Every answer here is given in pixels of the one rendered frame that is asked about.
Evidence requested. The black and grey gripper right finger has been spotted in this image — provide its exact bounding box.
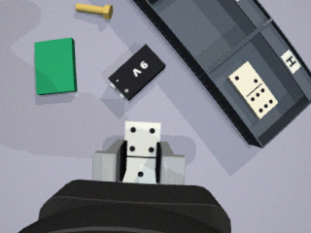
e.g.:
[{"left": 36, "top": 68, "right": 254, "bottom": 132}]
[{"left": 155, "top": 142, "right": 186, "bottom": 185}]

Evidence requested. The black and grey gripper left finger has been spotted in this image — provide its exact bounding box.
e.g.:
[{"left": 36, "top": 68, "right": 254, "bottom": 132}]
[{"left": 92, "top": 139, "right": 127, "bottom": 182}]

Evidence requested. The green rectangular pad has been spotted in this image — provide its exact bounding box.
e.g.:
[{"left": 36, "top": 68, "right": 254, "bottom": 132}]
[{"left": 35, "top": 38, "right": 78, "bottom": 95}]

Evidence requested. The cream domino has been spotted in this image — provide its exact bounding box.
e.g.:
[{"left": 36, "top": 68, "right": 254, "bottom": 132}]
[{"left": 227, "top": 61, "right": 278, "bottom": 119}]

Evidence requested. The black 9 v battery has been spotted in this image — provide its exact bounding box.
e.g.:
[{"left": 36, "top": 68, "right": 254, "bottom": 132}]
[{"left": 108, "top": 44, "right": 166, "bottom": 101}]

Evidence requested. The dark grey rack of bins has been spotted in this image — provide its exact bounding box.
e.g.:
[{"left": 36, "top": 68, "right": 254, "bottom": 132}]
[{"left": 133, "top": 0, "right": 311, "bottom": 149}]

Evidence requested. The yellow bolt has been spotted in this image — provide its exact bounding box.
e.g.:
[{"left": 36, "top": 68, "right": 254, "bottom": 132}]
[{"left": 76, "top": 4, "right": 113, "bottom": 19}]

